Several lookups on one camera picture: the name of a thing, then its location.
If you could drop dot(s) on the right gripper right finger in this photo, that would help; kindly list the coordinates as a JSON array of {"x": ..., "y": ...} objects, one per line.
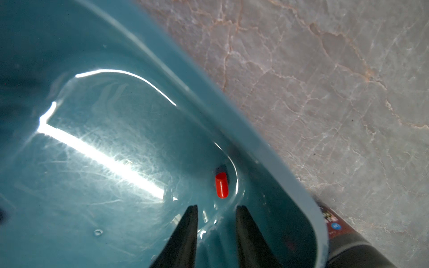
[{"x": 253, "y": 250}]

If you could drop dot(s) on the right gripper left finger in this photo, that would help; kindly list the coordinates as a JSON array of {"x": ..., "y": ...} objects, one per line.
[{"x": 180, "y": 250}]

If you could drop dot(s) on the teal plastic storage box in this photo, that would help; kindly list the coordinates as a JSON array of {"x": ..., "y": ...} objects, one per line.
[{"x": 109, "y": 132}]

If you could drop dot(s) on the red sleeve in box rear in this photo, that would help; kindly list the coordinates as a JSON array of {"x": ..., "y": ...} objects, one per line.
[{"x": 222, "y": 185}]

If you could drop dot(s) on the black cylindrical container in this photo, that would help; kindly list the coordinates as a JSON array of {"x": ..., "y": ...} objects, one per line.
[{"x": 347, "y": 247}]

